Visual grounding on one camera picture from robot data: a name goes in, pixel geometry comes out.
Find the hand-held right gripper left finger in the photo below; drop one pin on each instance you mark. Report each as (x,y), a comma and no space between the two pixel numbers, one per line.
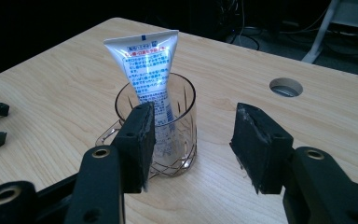
(136,149)

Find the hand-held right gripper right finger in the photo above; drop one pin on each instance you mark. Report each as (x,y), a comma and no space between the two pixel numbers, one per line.
(261,149)

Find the clear glass cup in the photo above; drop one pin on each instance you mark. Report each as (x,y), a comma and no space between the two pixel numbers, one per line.
(183,137)

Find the white toothpaste tube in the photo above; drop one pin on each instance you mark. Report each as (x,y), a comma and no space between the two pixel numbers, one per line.
(146,62)

